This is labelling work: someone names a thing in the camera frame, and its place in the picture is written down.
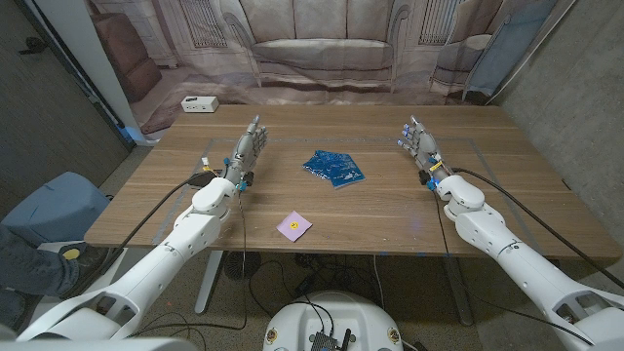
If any black eraser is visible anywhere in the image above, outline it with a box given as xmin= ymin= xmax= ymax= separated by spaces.
xmin=188 ymin=171 xmax=216 ymax=188

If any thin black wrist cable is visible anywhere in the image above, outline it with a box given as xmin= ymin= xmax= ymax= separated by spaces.
xmin=131 ymin=187 xmax=250 ymax=337
xmin=432 ymin=190 xmax=595 ymax=346

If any printed sofa room backdrop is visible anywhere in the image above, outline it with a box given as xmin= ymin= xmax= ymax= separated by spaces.
xmin=85 ymin=0 xmax=562 ymax=136

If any white power box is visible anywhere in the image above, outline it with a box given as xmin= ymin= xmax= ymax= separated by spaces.
xmin=180 ymin=96 xmax=219 ymax=114

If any grey table leg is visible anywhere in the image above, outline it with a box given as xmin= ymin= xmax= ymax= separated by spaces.
xmin=442 ymin=255 xmax=475 ymax=327

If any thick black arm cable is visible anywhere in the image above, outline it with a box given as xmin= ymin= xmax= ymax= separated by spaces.
xmin=97 ymin=171 xmax=215 ymax=274
xmin=451 ymin=167 xmax=624 ymax=290

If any white floor board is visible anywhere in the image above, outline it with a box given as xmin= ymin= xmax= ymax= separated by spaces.
xmin=28 ymin=241 xmax=147 ymax=323

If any person's leg in jeans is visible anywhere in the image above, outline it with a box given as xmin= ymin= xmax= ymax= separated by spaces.
xmin=0 ymin=226 xmax=82 ymax=332

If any purple note with smiley sticker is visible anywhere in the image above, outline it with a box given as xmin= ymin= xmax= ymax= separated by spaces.
xmin=275 ymin=210 xmax=314 ymax=243

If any black round fan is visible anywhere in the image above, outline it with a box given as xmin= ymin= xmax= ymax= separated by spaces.
xmin=224 ymin=251 xmax=262 ymax=282

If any thin black left wrist cable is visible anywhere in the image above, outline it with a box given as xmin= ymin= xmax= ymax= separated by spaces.
xmin=131 ymin=187 xmax=250 ymax=337

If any white robot torso base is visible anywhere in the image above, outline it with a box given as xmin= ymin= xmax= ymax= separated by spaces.
xmin=262 ymin=291 xmax=405 ymax=351

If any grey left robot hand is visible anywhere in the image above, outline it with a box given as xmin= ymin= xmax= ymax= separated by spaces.
xmin=223 ymin=114 xmax=269 ymax=184

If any white table leg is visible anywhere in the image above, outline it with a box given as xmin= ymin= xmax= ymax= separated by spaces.
xmin=194 ymin=251 xmax=225 ymax=315

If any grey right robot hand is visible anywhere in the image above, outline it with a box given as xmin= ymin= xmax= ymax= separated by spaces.
xmin=396 ymin=114 xmax=453 ymax=184

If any black door handle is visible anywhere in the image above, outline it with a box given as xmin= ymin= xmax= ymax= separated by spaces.
xmin=18 ymin=37 xmax=49 ymax=56

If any blue grey chair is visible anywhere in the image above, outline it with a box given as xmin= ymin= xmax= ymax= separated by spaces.
xmin=0 ymin=171 xmax=111 ymax=248

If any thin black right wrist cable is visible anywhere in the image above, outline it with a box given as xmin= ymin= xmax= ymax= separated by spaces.
xmin=432 ymin=190 xmax=595 ymax=346

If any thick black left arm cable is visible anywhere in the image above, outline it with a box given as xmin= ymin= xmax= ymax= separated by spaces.
xmin=97 ymin=171 xmax=215 ymax=274

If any black torso electronics module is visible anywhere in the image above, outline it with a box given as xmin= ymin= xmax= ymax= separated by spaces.
xmin=309 ymin=329 xmax=353 ymax=351

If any dark leather shoe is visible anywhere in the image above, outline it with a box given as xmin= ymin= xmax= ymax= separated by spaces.
xmin=60 ymin=243 xmax=118 ymax=299

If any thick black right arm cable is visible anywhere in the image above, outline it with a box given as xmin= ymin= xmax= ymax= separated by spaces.
xmin=451 ymin=167 xmax=624 ymax=290

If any black yellow foot pedal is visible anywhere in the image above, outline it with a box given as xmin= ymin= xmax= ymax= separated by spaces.
xmin=58 ymin=242 xmax=84 ymax=262

